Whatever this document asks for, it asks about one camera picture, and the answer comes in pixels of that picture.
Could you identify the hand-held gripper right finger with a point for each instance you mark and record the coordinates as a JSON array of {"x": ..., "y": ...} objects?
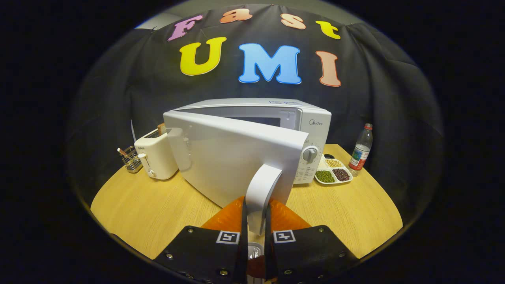
[{"x": 268, "y": 236}]

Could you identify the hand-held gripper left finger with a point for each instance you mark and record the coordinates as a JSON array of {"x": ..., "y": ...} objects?
[{"x": 244, "y": 236}]

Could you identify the white toaster oven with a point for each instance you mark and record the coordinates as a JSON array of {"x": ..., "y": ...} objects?
[{"x": 229, "y": 157}]

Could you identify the cream pop-up toaster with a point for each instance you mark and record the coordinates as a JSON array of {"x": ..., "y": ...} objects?
[{"x": 158, "y": 157}]

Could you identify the white divided dish of beans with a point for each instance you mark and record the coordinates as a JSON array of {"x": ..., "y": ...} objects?
[{"x": 333, "y": 173}]

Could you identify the clear plastic water bottle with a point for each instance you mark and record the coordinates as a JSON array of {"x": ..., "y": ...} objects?
[{"x": 361, "y": 152}]

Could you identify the toast slice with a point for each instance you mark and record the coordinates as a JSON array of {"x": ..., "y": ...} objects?
[{"x": 161, "y": 128}]

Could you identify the small wooden stick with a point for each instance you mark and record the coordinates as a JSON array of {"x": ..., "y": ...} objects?
[{"x": 122, "y": 152}]

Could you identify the black backdrop cloth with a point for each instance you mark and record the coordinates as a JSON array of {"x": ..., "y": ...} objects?
[{"x": 118, "y": 98}]

